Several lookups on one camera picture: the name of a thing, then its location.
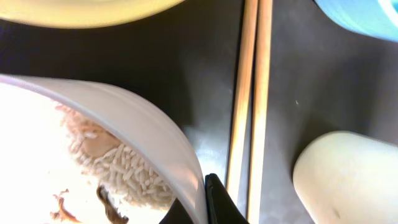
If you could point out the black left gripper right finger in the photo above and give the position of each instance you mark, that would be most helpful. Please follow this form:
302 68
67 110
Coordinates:
220 207

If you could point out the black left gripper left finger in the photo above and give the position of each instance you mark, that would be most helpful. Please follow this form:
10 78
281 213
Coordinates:
176 215

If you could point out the rice food waste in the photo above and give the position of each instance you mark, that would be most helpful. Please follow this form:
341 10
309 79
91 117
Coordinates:
124 180

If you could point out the white cup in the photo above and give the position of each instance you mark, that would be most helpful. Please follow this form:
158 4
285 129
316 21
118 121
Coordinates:
344 177

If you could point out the yellow plate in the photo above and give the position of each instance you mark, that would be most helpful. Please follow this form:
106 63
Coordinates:
81 14

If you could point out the light blue bowl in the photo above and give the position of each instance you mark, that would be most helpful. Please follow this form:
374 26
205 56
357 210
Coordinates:
374 18

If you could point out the left wooden chopstick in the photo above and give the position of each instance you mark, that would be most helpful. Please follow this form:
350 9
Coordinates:
241 98

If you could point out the wooden chopstick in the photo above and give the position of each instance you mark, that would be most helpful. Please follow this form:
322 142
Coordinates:
241 98
259 111

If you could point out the dark brown serving tray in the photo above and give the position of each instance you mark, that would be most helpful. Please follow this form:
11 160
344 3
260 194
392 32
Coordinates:
184 60

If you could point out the right wooden chopstick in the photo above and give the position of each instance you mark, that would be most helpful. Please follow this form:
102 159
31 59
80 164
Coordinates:
259 111

